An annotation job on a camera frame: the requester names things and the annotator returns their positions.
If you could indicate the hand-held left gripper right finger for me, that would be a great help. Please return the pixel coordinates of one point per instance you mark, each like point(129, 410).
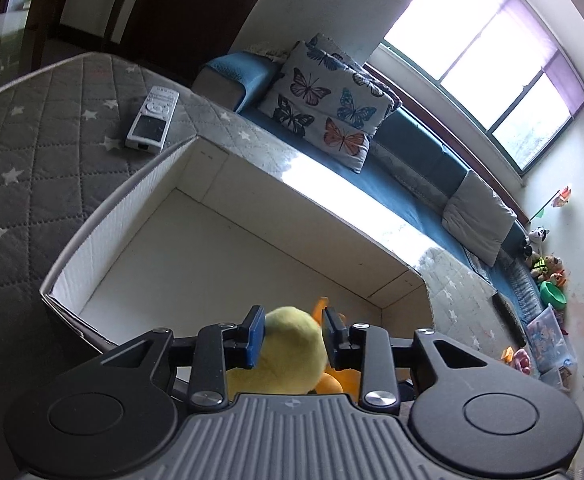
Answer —
point(331, 335)

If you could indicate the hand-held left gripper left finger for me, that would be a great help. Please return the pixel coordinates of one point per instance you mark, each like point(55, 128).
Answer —
point(255, 332)

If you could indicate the yellow duck plush toy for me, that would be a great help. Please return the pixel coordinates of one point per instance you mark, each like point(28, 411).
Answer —
point(287, 355)

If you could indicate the white cardboard box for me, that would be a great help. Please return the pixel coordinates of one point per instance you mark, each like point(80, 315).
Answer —
point(232, 255)

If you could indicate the blue sofa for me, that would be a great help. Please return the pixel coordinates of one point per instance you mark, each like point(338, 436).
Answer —
point(396, 170)

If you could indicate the grey cushion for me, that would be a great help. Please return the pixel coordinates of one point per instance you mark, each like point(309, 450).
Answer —
point(478, 217)

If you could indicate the pink toy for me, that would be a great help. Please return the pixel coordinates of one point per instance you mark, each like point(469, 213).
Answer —
point(519, 360)

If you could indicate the grey star quilted mattress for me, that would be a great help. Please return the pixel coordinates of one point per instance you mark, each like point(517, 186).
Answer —
point(97, 200)

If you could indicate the clear plastic storage box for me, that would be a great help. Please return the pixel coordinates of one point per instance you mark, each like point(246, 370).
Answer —
point(551, 335)

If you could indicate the black and white plush toy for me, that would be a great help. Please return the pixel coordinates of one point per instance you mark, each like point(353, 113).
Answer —
point(535, 240)

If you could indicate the green plastic bowl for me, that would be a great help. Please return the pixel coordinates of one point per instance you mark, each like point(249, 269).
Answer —
point(553, 294)

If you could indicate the brown plush toy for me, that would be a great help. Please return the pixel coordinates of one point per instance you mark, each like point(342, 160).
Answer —
point(546, 266)

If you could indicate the butterfly print pillow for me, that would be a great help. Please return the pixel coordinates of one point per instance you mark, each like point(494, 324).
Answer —
point(329, 105)

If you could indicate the white remote control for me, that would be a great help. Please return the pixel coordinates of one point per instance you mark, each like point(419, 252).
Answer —
point(152, 119)

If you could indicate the window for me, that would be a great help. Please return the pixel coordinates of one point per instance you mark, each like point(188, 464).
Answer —
point(486, 55)

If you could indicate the dark wooden door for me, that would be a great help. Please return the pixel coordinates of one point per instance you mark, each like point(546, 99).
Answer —
point(197, 15)

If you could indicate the dark wooden chair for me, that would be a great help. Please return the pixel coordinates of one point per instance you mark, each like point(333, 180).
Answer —
point(47, 0)

